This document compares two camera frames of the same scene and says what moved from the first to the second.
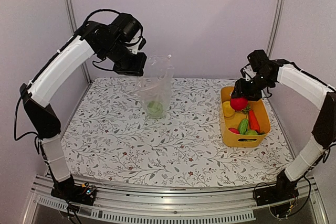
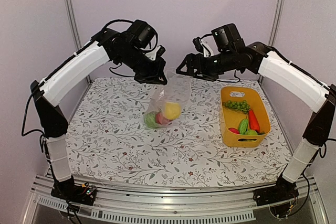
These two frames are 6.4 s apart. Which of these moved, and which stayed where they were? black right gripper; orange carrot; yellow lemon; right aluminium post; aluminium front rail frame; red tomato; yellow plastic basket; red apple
Moved: yellow lemon; black right gripper; red apple
Stayed: orange carrot; aluminium front rail frame; red tomato; yellow plastic basket; right aluminium post
